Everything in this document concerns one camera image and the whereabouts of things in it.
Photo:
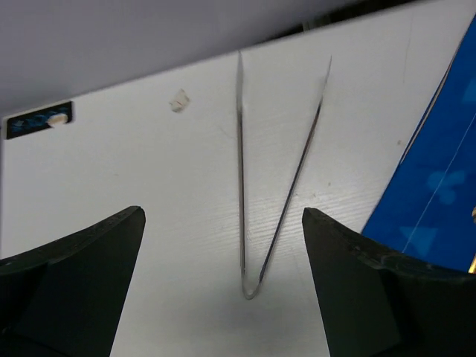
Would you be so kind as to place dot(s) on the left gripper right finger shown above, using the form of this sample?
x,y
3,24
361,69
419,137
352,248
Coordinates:
x,y
376,301

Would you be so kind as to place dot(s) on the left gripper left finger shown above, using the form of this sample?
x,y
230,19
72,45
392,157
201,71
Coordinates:
x,y
65,298

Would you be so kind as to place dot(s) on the silver metal tongs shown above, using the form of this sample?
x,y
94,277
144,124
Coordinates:
x,y
247,292

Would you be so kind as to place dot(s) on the blue Mickey placemat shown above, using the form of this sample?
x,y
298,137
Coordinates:
x,y
427,210

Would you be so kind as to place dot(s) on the blue label sticker left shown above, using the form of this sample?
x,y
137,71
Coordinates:
x,y
39,119

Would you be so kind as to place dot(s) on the white paper scrap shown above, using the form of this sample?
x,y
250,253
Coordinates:
x,y
180,101

